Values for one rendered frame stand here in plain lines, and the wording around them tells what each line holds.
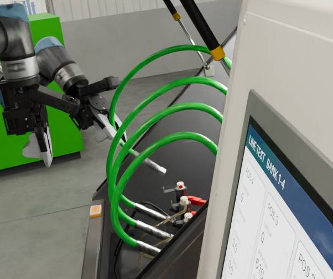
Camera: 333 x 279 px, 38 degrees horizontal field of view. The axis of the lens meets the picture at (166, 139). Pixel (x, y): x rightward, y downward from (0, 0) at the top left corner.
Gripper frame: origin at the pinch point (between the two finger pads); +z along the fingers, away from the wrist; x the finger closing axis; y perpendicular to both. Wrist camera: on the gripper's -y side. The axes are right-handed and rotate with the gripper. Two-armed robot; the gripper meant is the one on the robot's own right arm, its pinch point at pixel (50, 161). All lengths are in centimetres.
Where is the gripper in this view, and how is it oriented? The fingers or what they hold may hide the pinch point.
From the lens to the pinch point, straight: 115.7
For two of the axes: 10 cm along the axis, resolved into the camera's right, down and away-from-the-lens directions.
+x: 0.8, 3.2, -9.4
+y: -9.9, 1.4, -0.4
